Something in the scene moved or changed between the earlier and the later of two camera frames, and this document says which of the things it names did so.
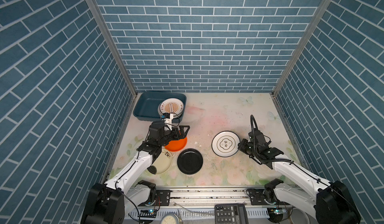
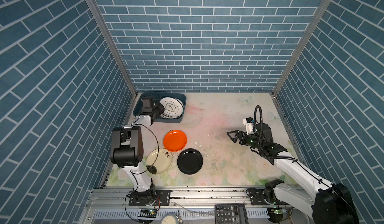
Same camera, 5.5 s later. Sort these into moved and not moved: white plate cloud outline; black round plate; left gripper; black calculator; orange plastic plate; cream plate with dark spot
Moved: left gripper; white plate cloud outline
Not moved: orange plastic plate; black round plate; cream plate with dark spot; black calculator
